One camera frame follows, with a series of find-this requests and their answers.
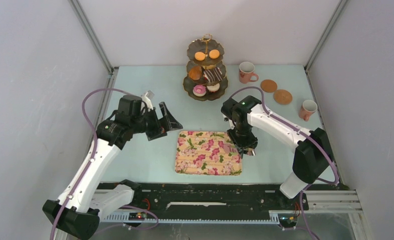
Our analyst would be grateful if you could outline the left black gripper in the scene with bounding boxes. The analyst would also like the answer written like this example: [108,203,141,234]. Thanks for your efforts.
[131,102,182,141]

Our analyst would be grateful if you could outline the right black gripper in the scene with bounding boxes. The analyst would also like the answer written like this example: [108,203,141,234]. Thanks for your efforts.
[227,123,258,158]

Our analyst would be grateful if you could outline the pink handled tongs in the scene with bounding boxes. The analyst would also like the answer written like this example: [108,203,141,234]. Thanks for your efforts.
[222,144,256,158]

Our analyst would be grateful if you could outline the pink frosted donut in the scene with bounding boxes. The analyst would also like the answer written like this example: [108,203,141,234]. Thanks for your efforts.
[193,85,207,97]

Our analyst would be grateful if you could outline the white donut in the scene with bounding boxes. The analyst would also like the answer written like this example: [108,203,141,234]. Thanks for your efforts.
[206,83,220,93]

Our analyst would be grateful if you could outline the brown croissant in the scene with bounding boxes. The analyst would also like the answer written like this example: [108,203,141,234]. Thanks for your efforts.
[188,66,202,81]

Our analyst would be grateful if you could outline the chocolate layered cake slice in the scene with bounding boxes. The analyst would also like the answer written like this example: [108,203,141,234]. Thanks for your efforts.
[204,67,223,86]

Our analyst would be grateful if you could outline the yellow round cookie top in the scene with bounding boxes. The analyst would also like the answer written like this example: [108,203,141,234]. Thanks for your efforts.
[203,64,216,70]

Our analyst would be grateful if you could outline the orange round biscuit bottom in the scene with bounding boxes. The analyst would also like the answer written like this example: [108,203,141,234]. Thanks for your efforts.
[194,51,206,61]

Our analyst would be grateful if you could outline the orange round biscuit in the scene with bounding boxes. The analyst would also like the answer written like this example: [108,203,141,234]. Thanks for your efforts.
[194,51,206,61]
[209,49,220,59]

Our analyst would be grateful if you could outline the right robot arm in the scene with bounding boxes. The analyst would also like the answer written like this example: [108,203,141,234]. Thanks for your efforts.
[221,95,336,209]

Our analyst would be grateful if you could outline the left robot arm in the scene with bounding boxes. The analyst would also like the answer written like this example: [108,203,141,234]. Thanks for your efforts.
[43,95,183,240]

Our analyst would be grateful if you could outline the floral serving tray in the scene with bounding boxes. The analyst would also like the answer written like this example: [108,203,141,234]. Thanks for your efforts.
[175,131,242,176]

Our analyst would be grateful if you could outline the three-tier dark cake stand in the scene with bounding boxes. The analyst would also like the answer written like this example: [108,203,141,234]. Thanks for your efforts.
[183,33,229,102]

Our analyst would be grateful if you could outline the brown round coaster right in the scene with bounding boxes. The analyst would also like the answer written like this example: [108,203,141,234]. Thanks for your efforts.
[273,89,293,105]

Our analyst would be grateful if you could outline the brown round coaster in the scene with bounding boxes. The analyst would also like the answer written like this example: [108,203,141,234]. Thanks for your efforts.
[273,89,293,105]
[260,79,278,93]

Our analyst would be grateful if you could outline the brown round coaster left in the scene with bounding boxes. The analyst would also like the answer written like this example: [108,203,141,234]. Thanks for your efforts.
[260,79,278,93]

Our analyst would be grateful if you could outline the pink mug near stand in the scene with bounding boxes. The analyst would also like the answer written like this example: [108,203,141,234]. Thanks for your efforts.
[239,61,259,84]

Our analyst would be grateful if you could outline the pink mug at right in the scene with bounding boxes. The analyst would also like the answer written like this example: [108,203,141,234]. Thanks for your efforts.
[298,99,318,122]

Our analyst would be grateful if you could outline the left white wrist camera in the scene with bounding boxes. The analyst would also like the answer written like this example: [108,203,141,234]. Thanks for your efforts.
[141,90,154,113]

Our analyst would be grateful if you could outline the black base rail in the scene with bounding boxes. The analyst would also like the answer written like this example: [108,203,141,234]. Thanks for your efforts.
[97,180,309,222]

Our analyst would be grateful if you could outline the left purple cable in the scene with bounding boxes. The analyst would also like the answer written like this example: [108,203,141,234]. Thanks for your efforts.
[49,88,131,240]

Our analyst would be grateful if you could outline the purple cable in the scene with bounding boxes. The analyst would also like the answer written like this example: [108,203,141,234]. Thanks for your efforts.
[229,86,340,240]
[49,88,131,240]

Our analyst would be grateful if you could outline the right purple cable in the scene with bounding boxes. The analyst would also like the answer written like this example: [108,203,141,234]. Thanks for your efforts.
[229,86,340,240]

